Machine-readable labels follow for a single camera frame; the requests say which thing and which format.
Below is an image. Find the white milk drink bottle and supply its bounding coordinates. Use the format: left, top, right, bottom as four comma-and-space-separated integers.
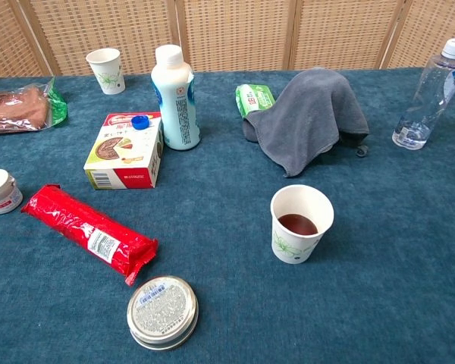
150, 44, 202, 151

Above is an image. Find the white paper cup green flower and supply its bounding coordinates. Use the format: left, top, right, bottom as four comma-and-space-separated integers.
270, 184, 334, 265
85, 48, 126, 96

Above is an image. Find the blue bottle cap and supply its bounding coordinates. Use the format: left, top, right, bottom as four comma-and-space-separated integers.
130, 114, 152, 130

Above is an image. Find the clear water bottle white cap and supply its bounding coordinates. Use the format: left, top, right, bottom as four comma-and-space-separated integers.
391, 37, 455, 151

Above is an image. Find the blue carpet table cover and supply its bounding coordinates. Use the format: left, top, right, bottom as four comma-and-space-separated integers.
0, 67, 455, 364

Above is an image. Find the green wet wipes pack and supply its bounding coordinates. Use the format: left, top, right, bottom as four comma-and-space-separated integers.
234, 83, 276, 119

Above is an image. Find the grey towel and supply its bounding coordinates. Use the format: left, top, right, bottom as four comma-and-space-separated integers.
242, 67, 370, 178

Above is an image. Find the red white cake box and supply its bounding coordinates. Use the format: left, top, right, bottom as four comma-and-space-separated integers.
83, 111, 165, 190

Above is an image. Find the round metal tin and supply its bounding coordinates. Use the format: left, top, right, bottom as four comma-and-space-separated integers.
126, 275, 199, 351

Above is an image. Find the wicker folding screen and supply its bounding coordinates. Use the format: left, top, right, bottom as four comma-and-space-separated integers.
0, 0, 455, 78

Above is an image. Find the red biscuit pack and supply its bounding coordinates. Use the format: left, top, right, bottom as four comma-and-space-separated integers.
20, 184, 159, 287

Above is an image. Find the brown food bag green edge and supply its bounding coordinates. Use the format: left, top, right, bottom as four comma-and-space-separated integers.
0, 77, 68, 136

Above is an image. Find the small white jar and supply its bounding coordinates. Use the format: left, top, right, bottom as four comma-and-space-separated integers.
0, 168, 24, 215

